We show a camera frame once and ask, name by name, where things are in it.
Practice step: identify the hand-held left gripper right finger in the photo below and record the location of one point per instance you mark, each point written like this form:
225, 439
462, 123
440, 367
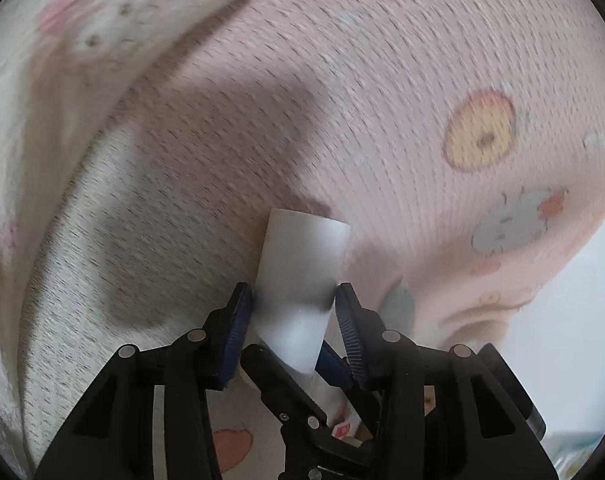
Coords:
350, 335

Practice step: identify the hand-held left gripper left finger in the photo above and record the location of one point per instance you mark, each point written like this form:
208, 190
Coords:
237, 330

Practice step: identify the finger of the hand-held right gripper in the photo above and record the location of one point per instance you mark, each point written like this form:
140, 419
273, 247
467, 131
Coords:
282, 390
335, 370

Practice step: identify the white plastic tube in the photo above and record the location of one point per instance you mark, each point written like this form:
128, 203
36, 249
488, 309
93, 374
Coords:
302, 270

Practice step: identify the pink printed bed mat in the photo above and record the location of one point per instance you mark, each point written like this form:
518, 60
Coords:
382, 85

